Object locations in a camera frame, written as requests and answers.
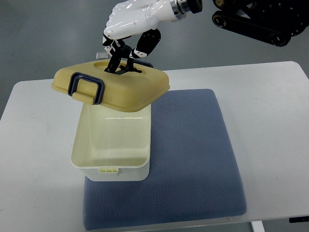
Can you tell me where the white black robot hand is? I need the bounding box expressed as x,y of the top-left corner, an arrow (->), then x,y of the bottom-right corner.
102,0 -> 190,73

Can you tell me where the yellow storage box lid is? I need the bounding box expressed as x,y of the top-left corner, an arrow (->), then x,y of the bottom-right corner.
52,59 -> 170,112

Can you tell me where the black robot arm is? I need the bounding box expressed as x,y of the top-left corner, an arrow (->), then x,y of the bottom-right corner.
212,0 -> 309,47

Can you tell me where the white storage box base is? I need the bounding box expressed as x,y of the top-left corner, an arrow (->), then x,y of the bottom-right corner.
71,104 -> 151,181

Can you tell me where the blue grey cushion mat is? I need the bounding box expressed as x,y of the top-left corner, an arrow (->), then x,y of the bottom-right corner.
83,89 -> 247,231

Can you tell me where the white table leg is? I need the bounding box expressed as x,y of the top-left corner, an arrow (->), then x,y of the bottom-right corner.
251,221 -> 265,232

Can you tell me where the black table control panel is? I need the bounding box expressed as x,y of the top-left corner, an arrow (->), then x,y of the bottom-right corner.
289,216 -> 309,223

